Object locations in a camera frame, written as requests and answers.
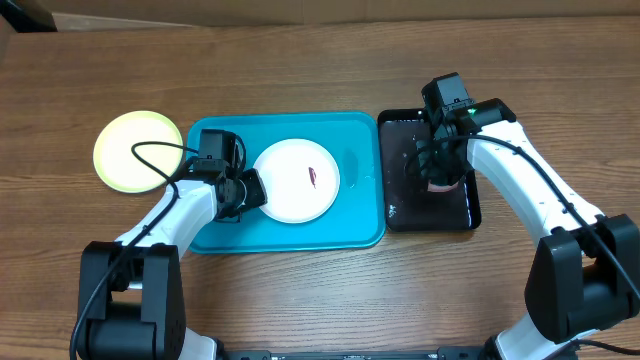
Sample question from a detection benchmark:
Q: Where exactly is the yellow plate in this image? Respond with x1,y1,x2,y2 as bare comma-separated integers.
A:
93,110,183,193

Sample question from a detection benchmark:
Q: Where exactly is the pink white plate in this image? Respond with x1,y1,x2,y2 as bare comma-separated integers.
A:
253,139,340,224

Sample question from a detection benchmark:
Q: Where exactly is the green scrub sponge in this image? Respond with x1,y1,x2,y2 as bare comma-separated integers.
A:
427,182,459,193

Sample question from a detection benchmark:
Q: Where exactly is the black water tray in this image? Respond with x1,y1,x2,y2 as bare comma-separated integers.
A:
378,108,482,232

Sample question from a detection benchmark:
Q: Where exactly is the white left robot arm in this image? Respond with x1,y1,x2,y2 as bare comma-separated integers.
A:
69,169,266,360

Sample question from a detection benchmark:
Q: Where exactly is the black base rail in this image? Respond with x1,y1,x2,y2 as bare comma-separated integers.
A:
216,346,500,360

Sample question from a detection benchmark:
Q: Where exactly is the dark object top left corner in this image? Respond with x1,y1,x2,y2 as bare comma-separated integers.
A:
1,0,57,33

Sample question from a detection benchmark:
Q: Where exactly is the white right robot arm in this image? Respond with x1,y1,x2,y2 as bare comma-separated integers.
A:
405,95,639,359

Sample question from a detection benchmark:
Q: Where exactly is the teal plastic tray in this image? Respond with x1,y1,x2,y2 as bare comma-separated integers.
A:
186,111,386,255

